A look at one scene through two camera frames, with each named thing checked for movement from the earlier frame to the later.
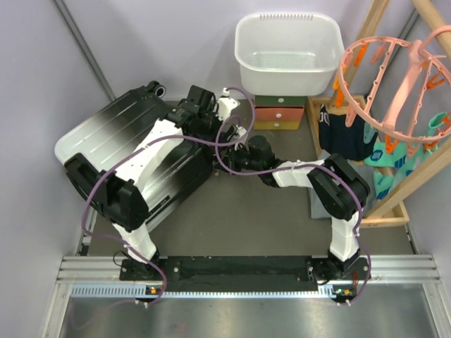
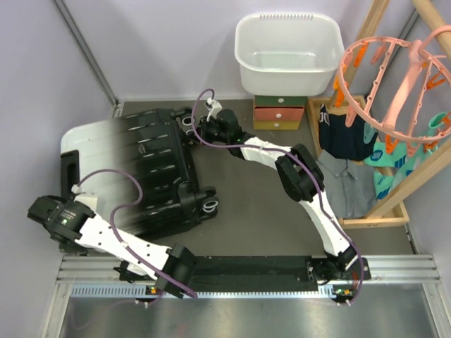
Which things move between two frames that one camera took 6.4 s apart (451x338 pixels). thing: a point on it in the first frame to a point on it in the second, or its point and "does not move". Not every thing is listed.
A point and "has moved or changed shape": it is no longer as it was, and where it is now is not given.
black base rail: (244, 273) does not move
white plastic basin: (288, 53) does not move
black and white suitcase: (171, 170) has moved or changed shape
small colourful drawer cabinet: (277, 112) does not move
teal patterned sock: (404, 158) does not move
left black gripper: (211, 112) to (70, 242)
